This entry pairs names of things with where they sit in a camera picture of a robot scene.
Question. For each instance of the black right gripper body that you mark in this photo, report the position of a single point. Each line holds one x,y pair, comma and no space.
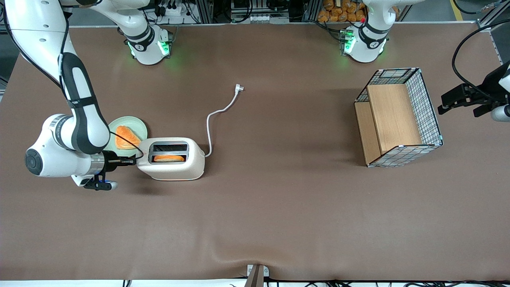
110,163

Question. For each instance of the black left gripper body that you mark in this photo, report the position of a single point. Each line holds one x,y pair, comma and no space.
484,92

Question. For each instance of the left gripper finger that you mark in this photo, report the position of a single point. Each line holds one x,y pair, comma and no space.
483,111
444,109

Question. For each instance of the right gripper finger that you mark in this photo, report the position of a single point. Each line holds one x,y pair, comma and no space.
127,159
127,162

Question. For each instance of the white two-slot toaster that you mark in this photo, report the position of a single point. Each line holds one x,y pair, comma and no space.
175,169

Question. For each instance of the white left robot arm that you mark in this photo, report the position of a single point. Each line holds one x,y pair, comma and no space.
364,48

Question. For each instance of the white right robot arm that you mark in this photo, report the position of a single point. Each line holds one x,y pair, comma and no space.
36,36

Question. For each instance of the triangular orange pastry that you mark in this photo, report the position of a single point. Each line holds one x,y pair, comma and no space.
125,139

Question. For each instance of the pale green plate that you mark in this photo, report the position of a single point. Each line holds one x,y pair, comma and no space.
135,125

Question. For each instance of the toasted bread slice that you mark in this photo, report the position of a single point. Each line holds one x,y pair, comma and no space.
169,158

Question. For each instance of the bag of bread rolls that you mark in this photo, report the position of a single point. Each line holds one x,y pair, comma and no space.
334,12

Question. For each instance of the power strip with black plugs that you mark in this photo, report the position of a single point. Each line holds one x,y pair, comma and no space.
175,10

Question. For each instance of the brown table cover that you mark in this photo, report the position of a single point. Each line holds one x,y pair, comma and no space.
279,207

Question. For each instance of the white connector strip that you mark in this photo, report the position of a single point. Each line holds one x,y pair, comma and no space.
263,18

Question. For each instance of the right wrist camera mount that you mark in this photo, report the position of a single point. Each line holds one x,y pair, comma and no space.
99,184

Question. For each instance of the aluminium frame profile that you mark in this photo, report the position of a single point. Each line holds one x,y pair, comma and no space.
488,18

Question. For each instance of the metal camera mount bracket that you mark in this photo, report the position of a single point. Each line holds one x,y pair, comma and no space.
257,277

